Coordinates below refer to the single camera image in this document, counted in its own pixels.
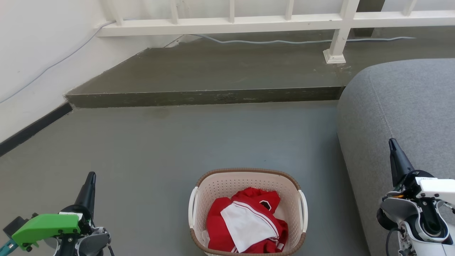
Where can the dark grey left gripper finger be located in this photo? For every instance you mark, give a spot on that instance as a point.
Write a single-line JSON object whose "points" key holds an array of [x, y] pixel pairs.
{"points": [[87, 195]]}

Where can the white metal railing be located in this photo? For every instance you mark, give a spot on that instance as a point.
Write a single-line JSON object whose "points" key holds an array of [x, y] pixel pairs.
{"points": [[220, 25]]}

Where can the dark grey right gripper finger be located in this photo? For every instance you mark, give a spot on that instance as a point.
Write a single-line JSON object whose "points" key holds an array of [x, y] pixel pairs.
{"points": [[400, 161]]}

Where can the red garment with white stripes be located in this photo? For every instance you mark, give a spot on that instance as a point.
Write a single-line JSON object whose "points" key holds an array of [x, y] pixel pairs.
{"points": [[218, 227]]}

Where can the grey fabric sofa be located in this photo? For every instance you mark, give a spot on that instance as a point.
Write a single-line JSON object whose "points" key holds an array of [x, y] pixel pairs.
{"points": [[401, 103]]}

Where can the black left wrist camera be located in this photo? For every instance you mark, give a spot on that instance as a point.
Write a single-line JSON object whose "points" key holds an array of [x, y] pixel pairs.
{"points": [[14, 224]]}

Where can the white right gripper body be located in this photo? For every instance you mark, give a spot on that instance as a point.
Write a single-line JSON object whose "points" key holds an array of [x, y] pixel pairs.
{"points": [[437, 186]]}

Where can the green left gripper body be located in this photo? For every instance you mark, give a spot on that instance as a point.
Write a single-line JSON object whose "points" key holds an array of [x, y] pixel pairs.
{"points": [[46, 224]]}

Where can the black baseboard strip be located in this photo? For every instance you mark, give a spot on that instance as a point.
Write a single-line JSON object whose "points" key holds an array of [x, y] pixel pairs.
{"points": [[32, 129]]}

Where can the beige perforated laundry basket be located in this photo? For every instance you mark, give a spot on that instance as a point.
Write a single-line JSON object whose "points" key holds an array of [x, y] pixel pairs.
{"points": [[213, 185]]}

